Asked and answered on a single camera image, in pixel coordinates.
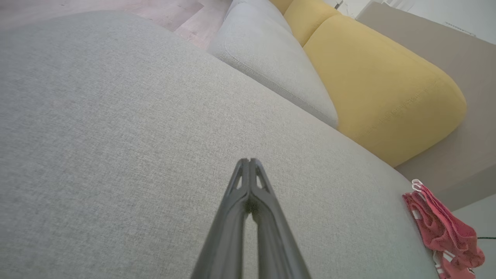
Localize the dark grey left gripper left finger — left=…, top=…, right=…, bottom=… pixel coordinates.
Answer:
left=192, top=158, right=250, bottom=279

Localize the large yellow sofa back cushion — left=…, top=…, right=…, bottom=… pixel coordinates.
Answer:
left=303, top=15, right=468, bottom=168

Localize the grey sofa seat cushion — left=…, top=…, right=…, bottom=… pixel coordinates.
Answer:
left=208, top=3, right=339, bottom=129
left=225, top=0, right=293, bottom=33

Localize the red jersey with white trim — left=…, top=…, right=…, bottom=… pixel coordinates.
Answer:
left=402, top=179, right=477, bottom=279

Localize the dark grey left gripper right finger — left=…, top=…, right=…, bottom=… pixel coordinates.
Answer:
left=249, top=158, right=311, bottom=279

